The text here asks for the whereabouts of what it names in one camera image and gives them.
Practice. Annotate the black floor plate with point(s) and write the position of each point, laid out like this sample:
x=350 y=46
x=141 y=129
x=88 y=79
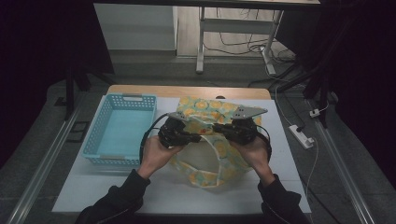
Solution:
x=78 y=131

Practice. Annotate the small white adapter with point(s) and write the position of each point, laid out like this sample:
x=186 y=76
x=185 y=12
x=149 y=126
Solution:
x=314 y=113

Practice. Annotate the black metal stand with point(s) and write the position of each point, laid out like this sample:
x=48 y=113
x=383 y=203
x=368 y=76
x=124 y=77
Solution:
x=70 y=90
x=323 y=90

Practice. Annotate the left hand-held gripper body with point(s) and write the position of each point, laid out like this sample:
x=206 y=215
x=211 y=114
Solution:
x=171 y=133

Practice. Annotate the white power strip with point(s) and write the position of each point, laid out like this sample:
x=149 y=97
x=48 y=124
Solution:
x=300 y=136

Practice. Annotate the white table mat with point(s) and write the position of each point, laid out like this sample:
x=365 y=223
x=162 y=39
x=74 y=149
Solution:
x=289 y=155

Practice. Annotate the white cabinet panel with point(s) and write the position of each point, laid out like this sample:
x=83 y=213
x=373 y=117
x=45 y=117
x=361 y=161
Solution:
x=134 y=28

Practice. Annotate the orange-slice print tote bag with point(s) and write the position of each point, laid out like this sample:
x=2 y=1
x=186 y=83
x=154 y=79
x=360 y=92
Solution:
x=202 y=104

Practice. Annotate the aluminium rail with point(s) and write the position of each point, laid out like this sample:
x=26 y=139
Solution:
x=339 y=168
x=43 y=168

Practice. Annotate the person's right hand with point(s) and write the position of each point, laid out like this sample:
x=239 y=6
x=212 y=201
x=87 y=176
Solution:
x=257 y=158

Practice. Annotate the white metal desk frame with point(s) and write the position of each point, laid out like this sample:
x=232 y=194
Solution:
x=236 y=25

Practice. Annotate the person's left hand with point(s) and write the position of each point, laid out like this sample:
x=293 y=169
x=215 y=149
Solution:
x=154 y=155

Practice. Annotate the light blue plastic basket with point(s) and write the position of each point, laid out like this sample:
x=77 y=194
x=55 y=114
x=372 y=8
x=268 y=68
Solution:
x=93 y=137

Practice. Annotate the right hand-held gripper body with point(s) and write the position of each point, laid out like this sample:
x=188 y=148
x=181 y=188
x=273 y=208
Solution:
x=244 y=130

